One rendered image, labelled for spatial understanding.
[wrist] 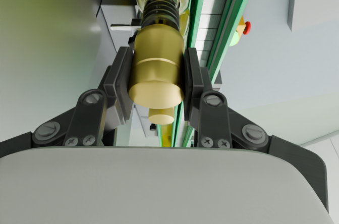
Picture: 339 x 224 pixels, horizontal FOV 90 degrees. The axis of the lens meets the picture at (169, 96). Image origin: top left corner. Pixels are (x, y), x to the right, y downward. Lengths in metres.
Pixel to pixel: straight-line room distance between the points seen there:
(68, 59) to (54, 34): 0.03
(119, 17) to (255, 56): 0.55
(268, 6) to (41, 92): 0.61
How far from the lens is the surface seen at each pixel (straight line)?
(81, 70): 0.28
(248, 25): 0.60
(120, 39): 0.50
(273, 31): 0.72
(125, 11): 0.45
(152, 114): 0.21
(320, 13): 0.69
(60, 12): 0.25
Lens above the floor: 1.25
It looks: 31 degrees down
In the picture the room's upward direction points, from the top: 179 degrees counter-clockwise
